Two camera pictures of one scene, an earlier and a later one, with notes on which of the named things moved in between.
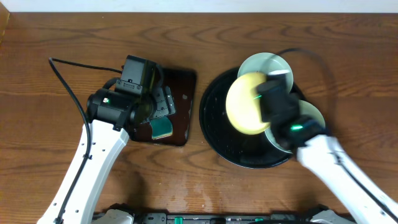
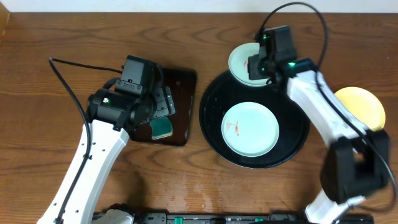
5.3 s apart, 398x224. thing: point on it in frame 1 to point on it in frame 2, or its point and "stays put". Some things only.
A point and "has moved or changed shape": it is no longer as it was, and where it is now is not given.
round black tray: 249,150 stays put
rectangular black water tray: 181,83 stays put
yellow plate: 242,107 to 365,103
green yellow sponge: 161,127 stays put
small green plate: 265,63 has moved or changed shape
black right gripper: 294,101 to 253,63
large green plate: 305,109 has moved or changed shape
